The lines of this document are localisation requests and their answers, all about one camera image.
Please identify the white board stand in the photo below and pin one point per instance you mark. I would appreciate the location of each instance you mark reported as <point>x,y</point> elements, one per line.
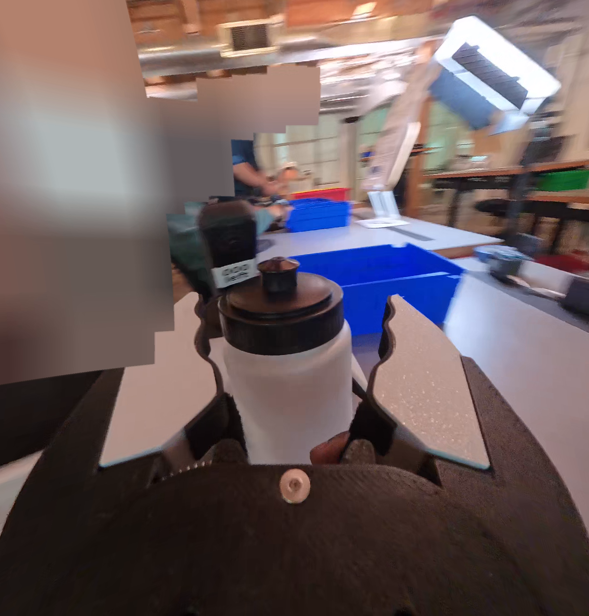
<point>383,202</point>

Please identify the blue plastic bin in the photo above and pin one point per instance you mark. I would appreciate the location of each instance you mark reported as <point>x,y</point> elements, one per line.
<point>395,298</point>
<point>318,216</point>

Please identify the grey charger case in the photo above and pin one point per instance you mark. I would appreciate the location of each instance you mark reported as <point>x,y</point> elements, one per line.
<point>508,264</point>

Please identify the blue tape roll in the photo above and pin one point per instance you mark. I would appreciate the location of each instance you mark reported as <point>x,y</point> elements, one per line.
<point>482,252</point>

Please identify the black monitor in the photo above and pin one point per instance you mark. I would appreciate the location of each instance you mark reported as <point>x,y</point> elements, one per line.
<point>544,149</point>

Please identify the person's black shirt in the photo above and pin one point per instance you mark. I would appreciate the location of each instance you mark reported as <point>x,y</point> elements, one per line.
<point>34,418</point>

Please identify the dark grey case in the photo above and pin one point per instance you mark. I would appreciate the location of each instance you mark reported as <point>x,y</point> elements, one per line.
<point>583,296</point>

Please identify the red plastic bin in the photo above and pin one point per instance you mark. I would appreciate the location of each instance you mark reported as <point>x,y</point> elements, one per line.
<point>323,194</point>

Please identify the red basket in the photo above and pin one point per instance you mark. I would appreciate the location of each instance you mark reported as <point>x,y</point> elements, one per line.
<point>564,262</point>

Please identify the person's right hand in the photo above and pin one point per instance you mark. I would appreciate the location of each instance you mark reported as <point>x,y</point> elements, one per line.
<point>330,450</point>

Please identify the wooden top desk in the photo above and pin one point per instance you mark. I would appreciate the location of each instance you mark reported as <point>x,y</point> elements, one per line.
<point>564,197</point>
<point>467,172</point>

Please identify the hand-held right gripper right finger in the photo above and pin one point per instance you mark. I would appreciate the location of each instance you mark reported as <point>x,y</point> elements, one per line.
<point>429,394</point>

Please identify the wooden pillar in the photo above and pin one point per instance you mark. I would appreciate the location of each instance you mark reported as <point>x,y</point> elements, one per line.
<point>414,192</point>

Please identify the printed instruction board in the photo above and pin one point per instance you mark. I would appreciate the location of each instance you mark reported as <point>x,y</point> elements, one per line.
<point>395,144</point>

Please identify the black bottle lid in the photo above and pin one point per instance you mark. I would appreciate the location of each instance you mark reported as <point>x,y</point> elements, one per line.
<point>280,327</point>

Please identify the green plastic bin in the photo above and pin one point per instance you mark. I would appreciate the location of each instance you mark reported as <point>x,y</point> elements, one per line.
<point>564,180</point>

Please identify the studio light panel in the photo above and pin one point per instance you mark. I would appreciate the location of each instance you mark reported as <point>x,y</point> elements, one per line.
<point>506,53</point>

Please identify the white ceiling vent grille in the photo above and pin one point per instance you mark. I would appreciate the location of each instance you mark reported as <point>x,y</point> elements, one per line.
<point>248,36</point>

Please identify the white plastic bottle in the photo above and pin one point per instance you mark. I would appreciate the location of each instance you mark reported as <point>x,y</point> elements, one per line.
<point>289,399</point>

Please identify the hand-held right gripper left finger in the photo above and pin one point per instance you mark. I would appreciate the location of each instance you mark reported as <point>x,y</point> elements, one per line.
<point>169,394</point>

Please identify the black light stand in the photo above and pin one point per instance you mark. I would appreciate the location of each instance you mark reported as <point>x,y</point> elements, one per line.
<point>520,192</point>

